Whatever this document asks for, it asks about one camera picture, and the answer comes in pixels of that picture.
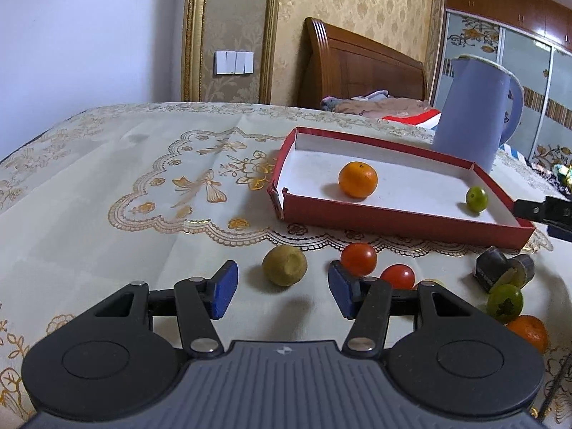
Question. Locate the large green tomato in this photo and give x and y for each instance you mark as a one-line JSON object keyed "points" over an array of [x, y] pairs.
{"points": [[505, 304]]}

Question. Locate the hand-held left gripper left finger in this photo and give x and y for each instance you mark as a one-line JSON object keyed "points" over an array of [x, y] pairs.
{"points": [[225, 288]]}

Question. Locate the beige blanket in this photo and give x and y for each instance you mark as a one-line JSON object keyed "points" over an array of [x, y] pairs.
{"points": [[393, 106]]}

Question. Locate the dark patterned cloth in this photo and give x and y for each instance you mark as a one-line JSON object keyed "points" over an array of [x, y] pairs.
{"points": [[552, 178]]}

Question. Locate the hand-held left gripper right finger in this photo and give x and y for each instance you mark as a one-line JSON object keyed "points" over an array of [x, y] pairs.
{"points": [[339, 290]]}

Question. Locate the crumpled clothes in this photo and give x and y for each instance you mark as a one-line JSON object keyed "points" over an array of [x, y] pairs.
{"points": [[353, 98]]}

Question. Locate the red cardboard tray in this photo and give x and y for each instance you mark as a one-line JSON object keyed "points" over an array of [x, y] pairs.
{"points": [[393, 221]]}

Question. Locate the blue electric kettle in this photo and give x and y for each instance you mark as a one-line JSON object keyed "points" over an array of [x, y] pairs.
{"points": [[469, 111]]}

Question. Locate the red striped cloth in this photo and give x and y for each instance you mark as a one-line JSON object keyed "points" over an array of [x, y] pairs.
{"points": [[415, 120]]}

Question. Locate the wardrobe with floral doors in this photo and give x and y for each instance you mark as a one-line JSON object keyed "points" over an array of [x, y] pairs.
{"points": [[523, 53]]}

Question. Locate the red cherry tomato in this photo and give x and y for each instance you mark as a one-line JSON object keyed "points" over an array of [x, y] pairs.
{"points": [[358, 259], [397, 276]]}

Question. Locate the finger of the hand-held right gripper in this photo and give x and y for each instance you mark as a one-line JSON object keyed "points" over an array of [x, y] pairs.
{"points": [[529, 210]]}

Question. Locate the orange mandarin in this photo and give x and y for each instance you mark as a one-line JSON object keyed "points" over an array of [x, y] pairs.
{"points": [[357, 180], [531, 333]]}

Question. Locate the white wall switch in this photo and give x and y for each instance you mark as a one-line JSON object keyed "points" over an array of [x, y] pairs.
{"points": [[233, 62]]}

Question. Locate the wooden bed headboard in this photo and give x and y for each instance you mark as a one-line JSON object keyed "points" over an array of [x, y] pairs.
{"points": [[357, 67]]}

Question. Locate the small green jujube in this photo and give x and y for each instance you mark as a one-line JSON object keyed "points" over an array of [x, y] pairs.
{"points": [[477, 199]]}

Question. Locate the gold framed wall panel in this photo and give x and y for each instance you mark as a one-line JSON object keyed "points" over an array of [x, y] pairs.
{"points": [[232, 13]]}

